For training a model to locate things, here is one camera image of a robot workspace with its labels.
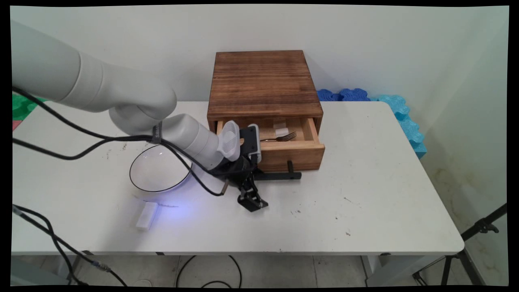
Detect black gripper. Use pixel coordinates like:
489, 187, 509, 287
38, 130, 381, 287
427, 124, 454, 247
208, 153, 269, 213

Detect black metal drawer handle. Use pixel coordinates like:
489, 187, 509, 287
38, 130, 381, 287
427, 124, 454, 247
253, 160, 302, 181

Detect wooden drawer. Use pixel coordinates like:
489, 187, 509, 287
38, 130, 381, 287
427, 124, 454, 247
216, 117, 326, 173

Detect metal fork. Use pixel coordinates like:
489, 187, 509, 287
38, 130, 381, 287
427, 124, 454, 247
259, 131, 298, 144

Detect white paper piece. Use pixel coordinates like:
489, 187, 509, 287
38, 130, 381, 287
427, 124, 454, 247
273, 119, 290, 137

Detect white bowl with dark rim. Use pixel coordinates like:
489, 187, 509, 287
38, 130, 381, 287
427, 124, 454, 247
129, 144, 193, 193

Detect white rectangular block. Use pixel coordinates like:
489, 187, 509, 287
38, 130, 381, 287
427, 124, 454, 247
135, 201, 159, 232

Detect brown wooden drawer cabinet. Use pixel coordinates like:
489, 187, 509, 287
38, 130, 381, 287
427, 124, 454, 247
207, 50, 324, 139

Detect dark blue foam mat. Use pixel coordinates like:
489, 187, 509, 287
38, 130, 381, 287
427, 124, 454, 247
316, 88, 372, 102

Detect white table leg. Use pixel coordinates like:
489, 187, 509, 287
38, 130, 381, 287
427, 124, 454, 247
361, 254, 395, 287

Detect light blue foam mat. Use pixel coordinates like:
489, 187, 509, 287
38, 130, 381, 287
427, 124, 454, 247
370, 94, 428, 160

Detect black tripod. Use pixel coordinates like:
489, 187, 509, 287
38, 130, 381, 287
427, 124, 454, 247
412, 202, 508, 287

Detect green foam mat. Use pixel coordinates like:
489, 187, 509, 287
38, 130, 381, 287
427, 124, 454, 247
12, 94, 48, 121

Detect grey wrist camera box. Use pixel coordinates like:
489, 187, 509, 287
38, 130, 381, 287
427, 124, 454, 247
239, 124, 261, 164

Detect black floor cable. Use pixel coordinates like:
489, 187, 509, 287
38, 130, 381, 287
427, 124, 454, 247
176, 255, 243, 289

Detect black cable with connector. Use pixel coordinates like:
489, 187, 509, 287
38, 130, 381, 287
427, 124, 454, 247
12, 209, 129, 287

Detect long black arm cable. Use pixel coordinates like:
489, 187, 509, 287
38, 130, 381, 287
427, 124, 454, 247
12, 86, 230, 198

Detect thin black cable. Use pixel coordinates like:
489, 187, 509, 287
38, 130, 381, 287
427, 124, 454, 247
12, 204, 79, 286

